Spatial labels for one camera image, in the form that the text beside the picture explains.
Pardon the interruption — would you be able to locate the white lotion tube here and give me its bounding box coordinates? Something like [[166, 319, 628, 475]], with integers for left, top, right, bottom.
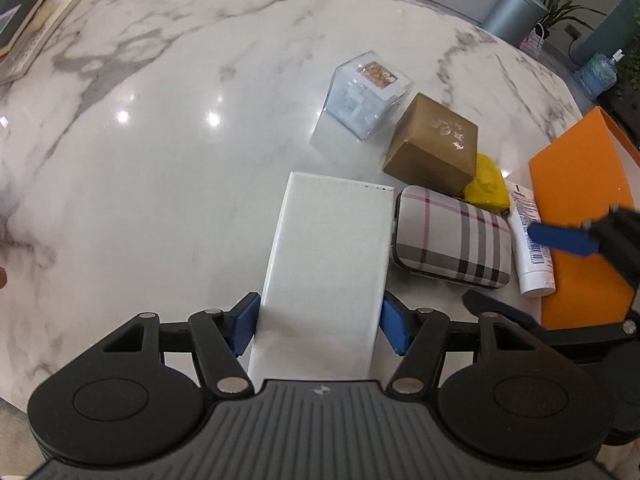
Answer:
[[502, 180, 557, 299]]

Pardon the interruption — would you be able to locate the woven pink handbag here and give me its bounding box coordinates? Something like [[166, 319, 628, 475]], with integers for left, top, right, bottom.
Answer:
[[518, 22, 546, 59]]

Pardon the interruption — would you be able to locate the white box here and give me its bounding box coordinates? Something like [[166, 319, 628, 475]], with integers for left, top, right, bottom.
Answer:
[[247, 170, 396, 382]]

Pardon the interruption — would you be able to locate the yellow tape roll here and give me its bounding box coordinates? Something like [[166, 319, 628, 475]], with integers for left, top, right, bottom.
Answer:
[[462, 152, 511, 214]]

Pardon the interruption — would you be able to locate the black hardcover book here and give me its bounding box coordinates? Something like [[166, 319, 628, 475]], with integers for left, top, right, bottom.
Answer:
[[0, 0, 59, 59]]

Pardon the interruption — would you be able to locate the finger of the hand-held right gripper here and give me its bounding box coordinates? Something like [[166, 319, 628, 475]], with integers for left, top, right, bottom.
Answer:
[[528, 203, 640, 307], [462, 289, 640, 349]]

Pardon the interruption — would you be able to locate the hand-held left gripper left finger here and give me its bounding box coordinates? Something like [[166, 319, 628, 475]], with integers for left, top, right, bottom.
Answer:
[[95, 292, 262, 395]]

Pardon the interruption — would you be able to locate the beige book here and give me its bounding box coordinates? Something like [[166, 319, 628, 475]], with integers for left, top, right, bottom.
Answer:
[[0, 0, 89, 86]]

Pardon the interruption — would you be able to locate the orange cardboard box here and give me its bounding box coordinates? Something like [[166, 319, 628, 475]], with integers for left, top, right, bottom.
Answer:
[[528, 106, 640, 331]]

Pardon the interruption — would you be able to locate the plaid zip case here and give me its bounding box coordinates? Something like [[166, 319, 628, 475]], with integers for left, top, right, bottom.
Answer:
[[389, 184, 514, 291]]

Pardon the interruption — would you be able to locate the grey pedal trash can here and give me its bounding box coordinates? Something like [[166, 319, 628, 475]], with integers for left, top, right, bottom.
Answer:
[[479, 0, 550, 46]]

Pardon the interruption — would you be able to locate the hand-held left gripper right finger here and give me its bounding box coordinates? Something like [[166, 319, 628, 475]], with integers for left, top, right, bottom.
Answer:
[[378, 292, 550, 395]]

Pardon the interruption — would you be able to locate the clear plastic cube box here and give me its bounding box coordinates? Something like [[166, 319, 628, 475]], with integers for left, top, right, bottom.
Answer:
[[319, 50, 416, 144]]

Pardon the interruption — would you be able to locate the blue water jug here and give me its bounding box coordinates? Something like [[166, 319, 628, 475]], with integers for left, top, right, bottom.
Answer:
[[573, 48, 626, 101]]

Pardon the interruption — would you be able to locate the brown cardboard box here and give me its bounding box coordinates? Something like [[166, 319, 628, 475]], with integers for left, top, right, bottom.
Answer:
[[382, 92, 480, 199]]

